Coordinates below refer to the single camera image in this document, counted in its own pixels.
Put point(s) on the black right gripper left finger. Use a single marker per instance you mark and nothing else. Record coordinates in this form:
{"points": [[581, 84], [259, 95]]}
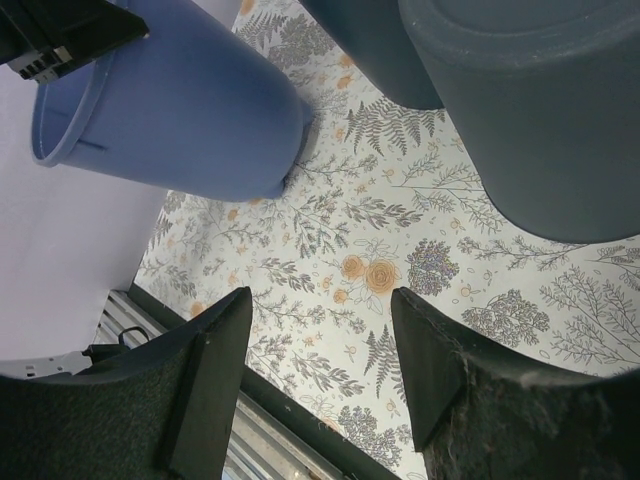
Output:
{"points": [[125, 400]]}

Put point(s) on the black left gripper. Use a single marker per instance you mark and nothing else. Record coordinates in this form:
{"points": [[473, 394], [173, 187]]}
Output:
{"points": [[44, 41]]}

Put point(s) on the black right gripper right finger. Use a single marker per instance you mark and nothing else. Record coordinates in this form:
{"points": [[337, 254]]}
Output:
{"points": [[480, 410]]}

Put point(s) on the light blue plastic bin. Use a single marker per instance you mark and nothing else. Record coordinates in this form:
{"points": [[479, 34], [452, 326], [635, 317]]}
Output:
{"points": [[190, 108]]}

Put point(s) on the dark teal bin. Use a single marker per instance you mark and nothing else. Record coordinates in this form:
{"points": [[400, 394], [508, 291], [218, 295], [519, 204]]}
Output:
{"points": [[545, 97]]}

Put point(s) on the dark navy tall bin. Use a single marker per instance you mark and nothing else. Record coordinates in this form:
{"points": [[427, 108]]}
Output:
{"points": [[371, 33]]}

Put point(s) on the floral patterned table mat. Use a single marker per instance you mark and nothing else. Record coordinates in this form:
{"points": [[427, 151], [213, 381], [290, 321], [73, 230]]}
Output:
{"points": [[382, 197]]}

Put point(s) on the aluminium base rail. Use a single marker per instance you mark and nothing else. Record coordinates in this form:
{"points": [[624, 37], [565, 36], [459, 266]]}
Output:
{"points": [[200, 400]]}

